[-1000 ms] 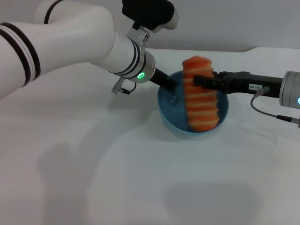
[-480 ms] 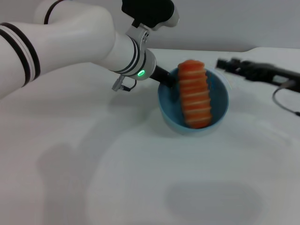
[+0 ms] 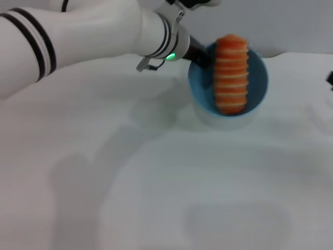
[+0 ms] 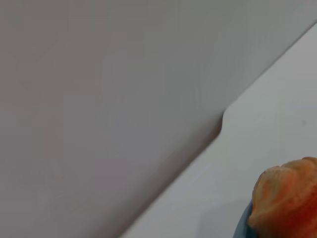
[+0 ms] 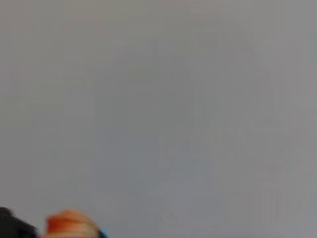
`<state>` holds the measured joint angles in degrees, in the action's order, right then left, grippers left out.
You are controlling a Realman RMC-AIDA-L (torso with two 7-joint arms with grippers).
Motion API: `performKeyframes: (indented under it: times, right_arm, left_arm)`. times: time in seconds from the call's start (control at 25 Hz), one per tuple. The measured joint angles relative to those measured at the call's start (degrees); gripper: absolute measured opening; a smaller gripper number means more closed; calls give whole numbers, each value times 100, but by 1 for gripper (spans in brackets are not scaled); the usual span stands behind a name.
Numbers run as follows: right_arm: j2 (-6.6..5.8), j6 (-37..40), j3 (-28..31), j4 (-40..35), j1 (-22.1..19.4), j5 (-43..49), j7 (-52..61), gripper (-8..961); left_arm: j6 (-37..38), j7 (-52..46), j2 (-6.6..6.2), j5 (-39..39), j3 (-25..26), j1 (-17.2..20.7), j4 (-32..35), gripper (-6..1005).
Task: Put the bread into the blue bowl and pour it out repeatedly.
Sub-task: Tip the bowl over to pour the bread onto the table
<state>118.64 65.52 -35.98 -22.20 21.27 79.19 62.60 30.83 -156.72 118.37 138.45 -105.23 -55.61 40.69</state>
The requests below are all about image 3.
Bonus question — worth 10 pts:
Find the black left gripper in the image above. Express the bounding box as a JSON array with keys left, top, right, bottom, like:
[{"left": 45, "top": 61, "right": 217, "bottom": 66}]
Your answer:
[{"left": 183, "top": 35, "right": 216, "bottom": 71}]

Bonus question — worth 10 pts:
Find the orange striped bread loaf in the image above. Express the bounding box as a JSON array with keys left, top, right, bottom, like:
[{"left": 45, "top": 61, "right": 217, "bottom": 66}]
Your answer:
[{"left": 213, "top": 33, "right": 250, "bottom": 116}]

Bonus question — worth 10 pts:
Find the blue bowl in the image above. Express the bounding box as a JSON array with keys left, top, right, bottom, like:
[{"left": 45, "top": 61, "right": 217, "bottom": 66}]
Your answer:
[{"left": 187, "top": 42, "right": 269, "bottom": 130}]

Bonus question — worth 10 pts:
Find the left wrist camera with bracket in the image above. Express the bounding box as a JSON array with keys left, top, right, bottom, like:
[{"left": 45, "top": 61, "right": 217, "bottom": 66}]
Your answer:
[{"left": 152, "top": 0, "right": 222, "bottom": 27}]

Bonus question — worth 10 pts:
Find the left wrist cable with connector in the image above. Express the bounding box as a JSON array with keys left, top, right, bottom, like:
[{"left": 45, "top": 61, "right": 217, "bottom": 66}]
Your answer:
[{"left": 135, "top": 57, "right": 167, "bottom": 73}]

